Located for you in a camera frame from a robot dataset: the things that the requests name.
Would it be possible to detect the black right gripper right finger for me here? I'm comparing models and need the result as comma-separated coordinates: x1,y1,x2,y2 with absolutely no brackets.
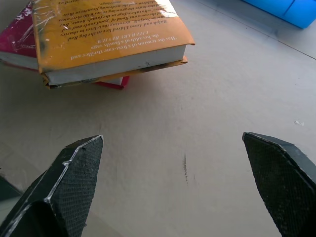
242,131,316,237

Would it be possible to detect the blue box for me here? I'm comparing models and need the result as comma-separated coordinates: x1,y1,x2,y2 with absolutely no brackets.
241,0,316,29

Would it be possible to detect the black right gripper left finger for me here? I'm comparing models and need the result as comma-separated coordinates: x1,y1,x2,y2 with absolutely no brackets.
0,134,104,237

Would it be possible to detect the orange hardcover book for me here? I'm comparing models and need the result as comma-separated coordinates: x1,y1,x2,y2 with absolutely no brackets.
30,0,196,90

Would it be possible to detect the crimson hardcover book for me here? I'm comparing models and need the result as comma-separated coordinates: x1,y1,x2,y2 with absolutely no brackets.
0,0,130,90

